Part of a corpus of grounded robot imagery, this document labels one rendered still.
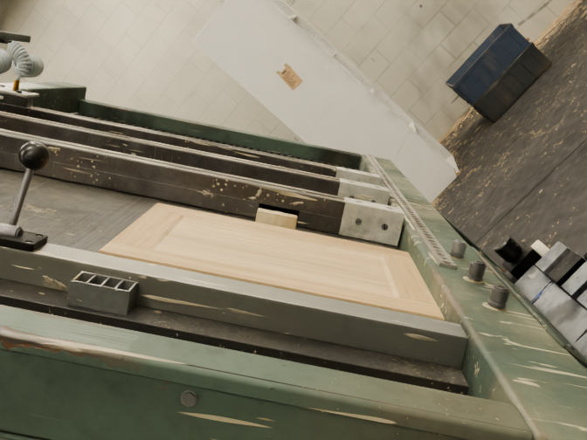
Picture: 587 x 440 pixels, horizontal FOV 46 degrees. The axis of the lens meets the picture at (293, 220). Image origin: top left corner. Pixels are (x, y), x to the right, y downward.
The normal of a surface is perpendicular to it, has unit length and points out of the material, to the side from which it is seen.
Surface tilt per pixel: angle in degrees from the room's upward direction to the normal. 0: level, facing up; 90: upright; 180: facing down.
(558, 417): 60
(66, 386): 90
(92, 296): 89
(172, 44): 90
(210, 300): 90
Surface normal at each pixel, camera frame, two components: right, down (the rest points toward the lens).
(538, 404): 0.19, -0.96
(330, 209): -0.03, 0.20
